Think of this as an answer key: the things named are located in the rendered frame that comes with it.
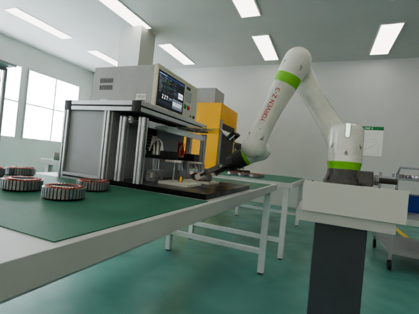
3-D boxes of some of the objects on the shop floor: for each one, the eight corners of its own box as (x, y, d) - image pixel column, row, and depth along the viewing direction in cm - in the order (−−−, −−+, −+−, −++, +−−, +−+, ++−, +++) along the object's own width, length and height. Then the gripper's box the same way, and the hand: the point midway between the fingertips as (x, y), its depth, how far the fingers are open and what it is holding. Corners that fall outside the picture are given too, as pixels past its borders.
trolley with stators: (429, 256, 327) (436, 172, 328) (470, 290, 234) (481, 172, 235) (371, 245, 350) (378, 167, 351) (388, 272, 257) (398, 166, 258)
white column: (139, 197, 550) (155, 35, 553) (124, 199, 508) (141, 24, 511) (120, 194, 569) (135, 37, 572) (103, 195, 528) (121, 27, 531)
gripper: (239, 156, 155) (206, 171, 162) (224, 153, 133) (187, 171, 141) (244, 168, 153) (210, 183, 161) (231, 167, 132) (192, 185, 139)
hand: (202, 176), depth 150 cm, fingers closed on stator, 11 cm apart
